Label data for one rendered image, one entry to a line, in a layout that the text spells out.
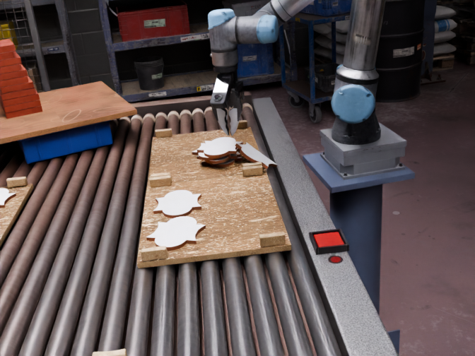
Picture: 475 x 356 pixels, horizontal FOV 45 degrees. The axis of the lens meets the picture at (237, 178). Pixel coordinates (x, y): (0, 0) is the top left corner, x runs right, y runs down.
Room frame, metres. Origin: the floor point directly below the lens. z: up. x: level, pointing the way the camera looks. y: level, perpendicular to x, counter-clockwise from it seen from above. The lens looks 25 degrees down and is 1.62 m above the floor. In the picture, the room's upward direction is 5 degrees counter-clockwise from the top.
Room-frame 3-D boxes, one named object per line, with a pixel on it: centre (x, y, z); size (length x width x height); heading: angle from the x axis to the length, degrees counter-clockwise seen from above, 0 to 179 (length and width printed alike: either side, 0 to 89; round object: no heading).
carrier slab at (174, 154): (1.71, 0.10, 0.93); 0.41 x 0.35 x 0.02; 3
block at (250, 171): (1.50, -0.05, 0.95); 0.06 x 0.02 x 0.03; 93
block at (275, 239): (1.11, -0.07, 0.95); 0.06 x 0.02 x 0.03; 93
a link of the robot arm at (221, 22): (1.63, 0.00, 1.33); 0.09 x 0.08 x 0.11; 75
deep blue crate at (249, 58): (5.87, -0.21, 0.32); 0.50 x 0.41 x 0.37; 97
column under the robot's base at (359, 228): (1.66, -0.38, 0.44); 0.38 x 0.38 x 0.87; 10
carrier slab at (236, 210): (1.30, 0.08, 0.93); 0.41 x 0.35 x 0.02; 3
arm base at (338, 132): (1.67, -0.38, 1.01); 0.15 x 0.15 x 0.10
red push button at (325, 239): (1.12, -0.20, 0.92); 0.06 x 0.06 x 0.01; 3
